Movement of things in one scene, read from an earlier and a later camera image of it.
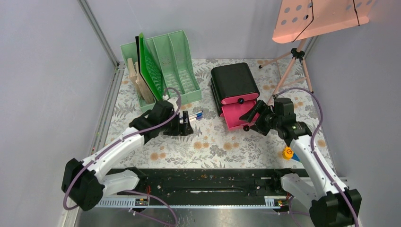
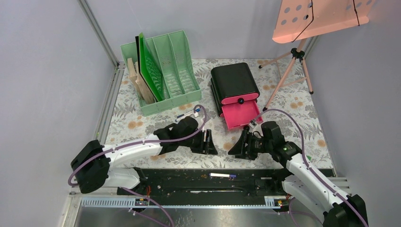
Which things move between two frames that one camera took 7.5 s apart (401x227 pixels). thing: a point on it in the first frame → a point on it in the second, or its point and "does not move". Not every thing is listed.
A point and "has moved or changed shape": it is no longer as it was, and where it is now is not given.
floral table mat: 212,145 does not move
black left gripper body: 173,126 → 197,144
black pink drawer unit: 233,91 does not move
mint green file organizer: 172,59 does not move
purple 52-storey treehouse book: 147,94 does not move
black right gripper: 262,108 → 239,150
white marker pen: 192,118 has moved or changed shape
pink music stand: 299,19 does not move
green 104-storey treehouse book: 133,75 does not move
